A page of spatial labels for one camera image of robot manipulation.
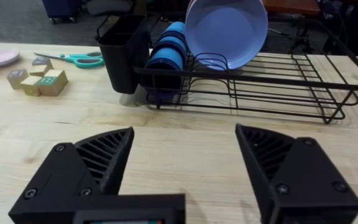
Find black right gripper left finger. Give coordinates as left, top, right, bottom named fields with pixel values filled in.
left=8, top=126, right=135, bottom=216

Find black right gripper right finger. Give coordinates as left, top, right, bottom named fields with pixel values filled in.
left=235, top=123, right=358, bottom=224

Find heap of wooden letter blocks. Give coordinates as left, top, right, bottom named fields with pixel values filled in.
left=6, top=57, right=69, bottom=98

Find black cutlery holder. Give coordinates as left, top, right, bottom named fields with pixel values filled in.
left=96, top=14, right=151, bottom=95

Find pale pink plate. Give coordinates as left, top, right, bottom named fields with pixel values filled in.
left=0, top=49, right=21, bottom=68

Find blue cup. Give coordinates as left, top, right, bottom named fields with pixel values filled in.
left=144, top=21, right=188, bottom=101

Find dark blue wheeled bin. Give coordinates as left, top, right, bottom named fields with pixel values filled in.
left=41, top=0, right=82, bottom=25

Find blue plate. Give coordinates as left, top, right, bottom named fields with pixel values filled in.
left=185, top=0, right=269, bottom=71

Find grey office chair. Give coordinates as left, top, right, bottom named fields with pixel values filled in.
left=85, top=0, right=135, bottom=17

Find brown wooden table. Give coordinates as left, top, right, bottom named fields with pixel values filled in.
left=262, top=0, right=321, bottom=17

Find black wire dish rack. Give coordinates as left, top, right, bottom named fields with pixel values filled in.
left=95, top=14, right=358, bottom=125

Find teal handled scissors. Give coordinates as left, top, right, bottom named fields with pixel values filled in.
left=33, top=51, right=105, bottom=70

